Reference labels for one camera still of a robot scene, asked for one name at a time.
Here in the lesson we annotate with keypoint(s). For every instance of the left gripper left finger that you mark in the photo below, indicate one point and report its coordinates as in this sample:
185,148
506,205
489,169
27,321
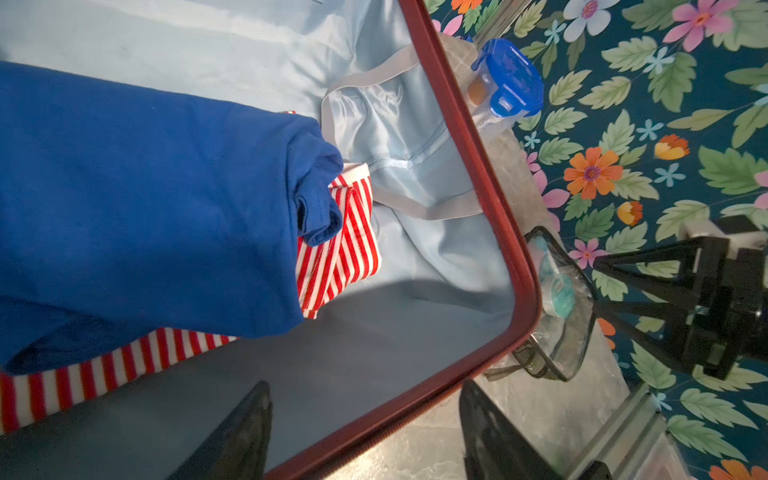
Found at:
238,447

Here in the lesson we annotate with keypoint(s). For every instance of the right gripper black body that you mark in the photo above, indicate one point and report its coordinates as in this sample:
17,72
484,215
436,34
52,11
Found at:
730,262

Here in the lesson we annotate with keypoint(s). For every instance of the clear jar blue lid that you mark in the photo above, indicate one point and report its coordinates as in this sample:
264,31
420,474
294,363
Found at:
505,88

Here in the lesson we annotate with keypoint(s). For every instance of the clear toiletry pouch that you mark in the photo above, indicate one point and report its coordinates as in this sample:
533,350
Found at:
557,347

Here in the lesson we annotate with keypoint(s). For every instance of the red hard-shell suitcase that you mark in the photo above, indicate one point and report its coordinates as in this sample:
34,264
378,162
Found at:
450,296

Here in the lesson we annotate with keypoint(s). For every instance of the blue shirt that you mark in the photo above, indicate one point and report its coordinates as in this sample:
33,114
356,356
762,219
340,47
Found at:
126,209

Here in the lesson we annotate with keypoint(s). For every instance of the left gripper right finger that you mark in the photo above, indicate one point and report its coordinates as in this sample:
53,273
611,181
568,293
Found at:
494,448

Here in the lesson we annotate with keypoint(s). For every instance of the red white striped shirt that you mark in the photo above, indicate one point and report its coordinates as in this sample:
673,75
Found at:
322,272

